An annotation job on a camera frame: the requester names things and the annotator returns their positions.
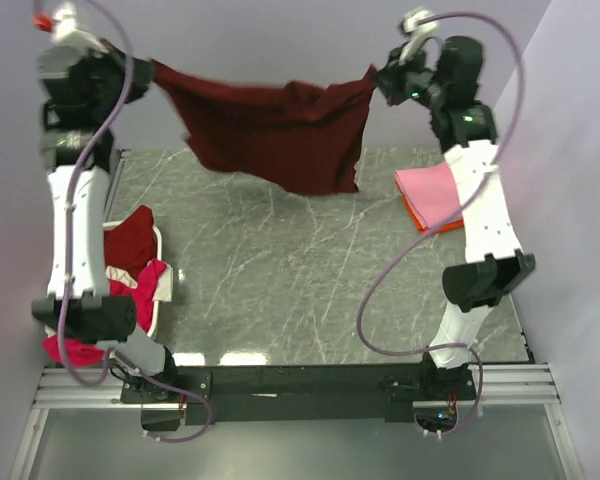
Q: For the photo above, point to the folded pink t shirt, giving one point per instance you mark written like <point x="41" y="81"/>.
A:
<point x="430" y="190"/>

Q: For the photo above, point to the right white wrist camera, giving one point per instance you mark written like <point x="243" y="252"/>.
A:
<point x="417" y="27"/>

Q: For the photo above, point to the dark red t shirt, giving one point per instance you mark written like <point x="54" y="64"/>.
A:
<point x="302" y="137"/>

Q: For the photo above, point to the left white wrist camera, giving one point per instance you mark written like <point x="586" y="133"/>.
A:
<point x="66" y="27"/>

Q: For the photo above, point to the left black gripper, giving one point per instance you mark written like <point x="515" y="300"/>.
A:
<point x="141" y="77"/>

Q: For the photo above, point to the magenta t shirt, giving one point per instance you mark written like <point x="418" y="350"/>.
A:
<point x="86" y="326"/>

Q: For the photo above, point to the cream t shirt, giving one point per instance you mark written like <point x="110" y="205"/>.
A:
<point x="120" y="276"/>

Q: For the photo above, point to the red t shirt in basket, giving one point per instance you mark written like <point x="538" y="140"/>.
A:
<point x="131" y="245"/>

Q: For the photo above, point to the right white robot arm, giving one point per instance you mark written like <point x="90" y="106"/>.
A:
<point x="495" y="263"/>

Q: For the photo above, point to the aluminium rail frame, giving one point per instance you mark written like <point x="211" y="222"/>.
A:
<point x="499" y="384"/>

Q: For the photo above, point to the folded orange t shirt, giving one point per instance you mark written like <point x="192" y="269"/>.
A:
<point x="424" y="227"/>

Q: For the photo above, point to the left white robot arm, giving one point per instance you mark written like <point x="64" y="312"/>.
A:
<point x="76" y="147"/>

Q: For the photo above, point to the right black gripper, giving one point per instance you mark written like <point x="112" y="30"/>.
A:
<point x="389" y="77"/>

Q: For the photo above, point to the black base beam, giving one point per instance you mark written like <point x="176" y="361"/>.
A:
<point x="287" y="393"/>

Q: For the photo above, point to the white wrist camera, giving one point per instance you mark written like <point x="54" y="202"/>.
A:
<point x="417" y="27"/>
<point x="66" y="27"/>

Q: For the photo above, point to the white laundry basket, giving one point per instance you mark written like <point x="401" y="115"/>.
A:
<point x="154" y="286"/>

